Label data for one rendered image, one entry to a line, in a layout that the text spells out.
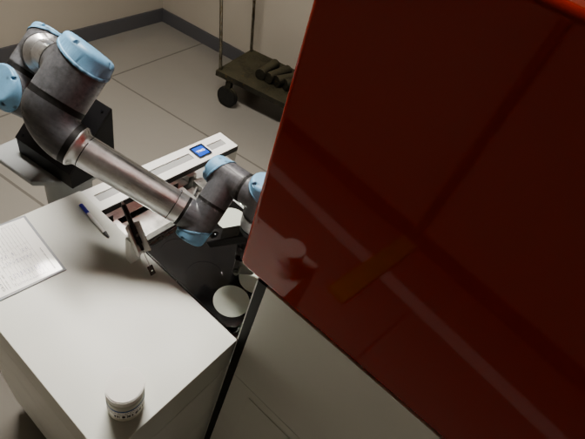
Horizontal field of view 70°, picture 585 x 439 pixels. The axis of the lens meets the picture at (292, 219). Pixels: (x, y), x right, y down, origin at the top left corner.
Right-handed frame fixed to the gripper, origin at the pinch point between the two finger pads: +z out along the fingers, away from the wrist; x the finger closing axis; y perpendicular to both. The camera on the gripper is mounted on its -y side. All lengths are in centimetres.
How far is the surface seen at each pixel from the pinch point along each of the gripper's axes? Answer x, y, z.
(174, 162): 34.6, -27.1, -4.3
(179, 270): -2.9, -14.7, 1.3
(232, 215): 22.7, -4.4, 1.3
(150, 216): 15.8, -28.9, 3.3
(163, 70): 257, -94, 91
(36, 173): 28, -70, 9
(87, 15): 273, -162, 70
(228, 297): -8.1, 0.1, 1.3
